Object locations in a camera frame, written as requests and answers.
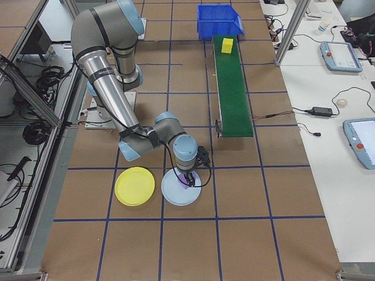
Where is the purple foam block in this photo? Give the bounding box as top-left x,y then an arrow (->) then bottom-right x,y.
178,173 -> 191,190

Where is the yellow foam block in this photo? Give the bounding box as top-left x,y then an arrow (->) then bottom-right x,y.
221,37 -> 234,54

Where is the light blue plastic plate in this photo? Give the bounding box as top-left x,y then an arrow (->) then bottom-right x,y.
161,168 -> 202,207

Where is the yellow plastic plate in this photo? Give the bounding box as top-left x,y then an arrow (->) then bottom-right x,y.
114,166 -> 156,207

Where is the green conveyor belt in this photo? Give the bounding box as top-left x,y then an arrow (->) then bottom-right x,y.
211,34 -> 254,139

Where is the white side table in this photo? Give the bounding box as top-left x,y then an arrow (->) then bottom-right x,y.
259,0 -> 375,264

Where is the black power adapter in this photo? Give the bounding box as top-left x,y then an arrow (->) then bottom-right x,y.
311,107 -> 334,117

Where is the blue plastic storage bin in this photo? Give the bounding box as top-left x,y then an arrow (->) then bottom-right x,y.
196,4 -> 245,41

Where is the grey blue teach pendant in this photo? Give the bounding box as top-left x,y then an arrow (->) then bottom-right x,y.
319,40 -> 363,73
342,117 -> 375,170

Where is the black box device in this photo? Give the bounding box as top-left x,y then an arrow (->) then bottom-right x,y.
19,22 -> 52,62

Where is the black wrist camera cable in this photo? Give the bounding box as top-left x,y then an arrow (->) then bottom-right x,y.
162,128 -> 213,188

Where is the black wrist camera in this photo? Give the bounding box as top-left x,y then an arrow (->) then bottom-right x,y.
195,145 -> 212,169

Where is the red and black wire pair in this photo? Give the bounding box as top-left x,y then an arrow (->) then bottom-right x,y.
251,111 -> 295,120

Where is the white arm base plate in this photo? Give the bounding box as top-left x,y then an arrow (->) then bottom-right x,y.
137,18 -> 147,40
84,91 -> 137,130

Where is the thin black adapter cable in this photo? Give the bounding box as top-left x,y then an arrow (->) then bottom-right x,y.
292,87 -> 372,116

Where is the black plug cable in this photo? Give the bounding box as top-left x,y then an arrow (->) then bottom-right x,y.
297,122 -> 322,138

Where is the coiled black cable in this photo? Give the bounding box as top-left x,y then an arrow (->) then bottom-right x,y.
23,119 -> 52,146
36,66 -> 67,99

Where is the black handle tool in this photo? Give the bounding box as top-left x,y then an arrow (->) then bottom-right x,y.
7,157 -> 32,181

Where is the tall aluminium profile post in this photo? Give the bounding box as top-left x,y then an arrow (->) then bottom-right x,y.
274,0 -> 308,67

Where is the V-shaped metal bar frame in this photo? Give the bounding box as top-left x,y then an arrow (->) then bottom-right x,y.
0,0 -> 88,275

